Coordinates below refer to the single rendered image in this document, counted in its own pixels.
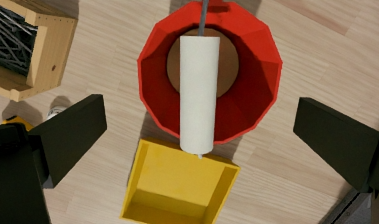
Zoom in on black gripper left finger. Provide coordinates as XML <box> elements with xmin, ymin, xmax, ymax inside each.
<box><xmin>0</xmin><ymin>94</ymin><xmax>107</xmax><ymax>224</ymax></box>

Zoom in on yellow shallow tray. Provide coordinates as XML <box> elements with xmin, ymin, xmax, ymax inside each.
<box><xmin>119</xmin><ymin>137</ymin><xmax>241</xmax><ymax>224</ymax></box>

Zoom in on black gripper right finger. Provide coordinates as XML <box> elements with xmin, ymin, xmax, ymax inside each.
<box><xmin>293</xmin><ymin>97</ymin><xmax>379</xmax><ymax>224</ymax></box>

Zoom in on wooden crate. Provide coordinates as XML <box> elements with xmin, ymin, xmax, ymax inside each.
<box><xmin>0</xmin><ymin>0</ymin><xmax>78</xmax><ymax>102</ymax></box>

